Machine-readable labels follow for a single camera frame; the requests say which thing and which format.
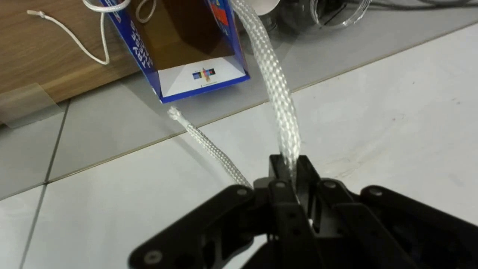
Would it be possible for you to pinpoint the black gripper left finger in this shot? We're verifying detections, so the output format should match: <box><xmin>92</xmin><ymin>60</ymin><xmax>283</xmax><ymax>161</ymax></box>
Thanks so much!
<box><xmin>127</xmin><ymin>156</ymin><xmax>310</xmax><ymax>269</ymax></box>

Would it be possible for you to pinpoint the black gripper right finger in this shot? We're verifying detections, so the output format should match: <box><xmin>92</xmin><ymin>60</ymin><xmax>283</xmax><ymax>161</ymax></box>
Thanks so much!
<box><xmin>296</xmin><ymin>156</ymin><xmax>478</xmax><ymax>269</ymax></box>

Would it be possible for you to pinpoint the blue cardboard snack box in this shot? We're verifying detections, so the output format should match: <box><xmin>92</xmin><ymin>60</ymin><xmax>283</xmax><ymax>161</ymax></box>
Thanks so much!
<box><xmin>99</xmin><ymin>0</ymin><xmax>250</xmax><ymax>104</ymax></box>

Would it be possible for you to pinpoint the white paper cup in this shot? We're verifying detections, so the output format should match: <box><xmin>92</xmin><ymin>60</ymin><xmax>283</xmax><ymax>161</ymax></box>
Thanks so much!
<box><xmin>247</xmin><ymin>0</ymin><xmax>281</xmax><ymax>16</ymax></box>

